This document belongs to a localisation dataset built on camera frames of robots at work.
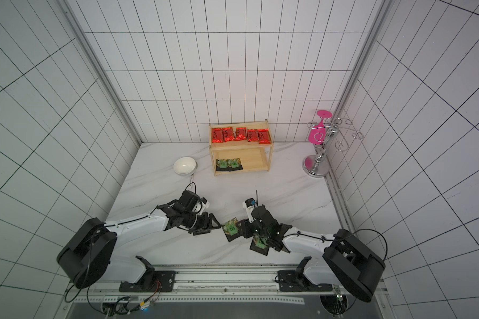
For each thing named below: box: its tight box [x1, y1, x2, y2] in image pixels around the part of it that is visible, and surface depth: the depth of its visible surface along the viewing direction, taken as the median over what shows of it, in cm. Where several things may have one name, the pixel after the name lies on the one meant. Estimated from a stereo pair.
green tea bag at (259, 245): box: [249, 234, 270, 256], surface depth 83 cm
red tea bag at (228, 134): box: [221, 126, 236, 143], surface depth 94 cm
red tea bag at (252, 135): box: [246, 128, 260, 143], surface depth 94 cm
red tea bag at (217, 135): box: [211, 127, 224, 143], surface depth 94 cm
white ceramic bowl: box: [172, 156, 199, 177], surface depth 106 cm
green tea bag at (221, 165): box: [215, 158, 229, 172], surface depth 109 cm
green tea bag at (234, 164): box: [227, 157, 244, 172], surface depth 109 cm
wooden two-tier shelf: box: [208, 118, 275, 177], surface depth 106 cm
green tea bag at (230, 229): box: [221, 217, 243, 242], surface depth 87 cm
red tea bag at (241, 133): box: [234, 126, 247, 141], surface depth 94 cm
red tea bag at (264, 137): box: [257, 128, 272, 145], surface depth 94 cm
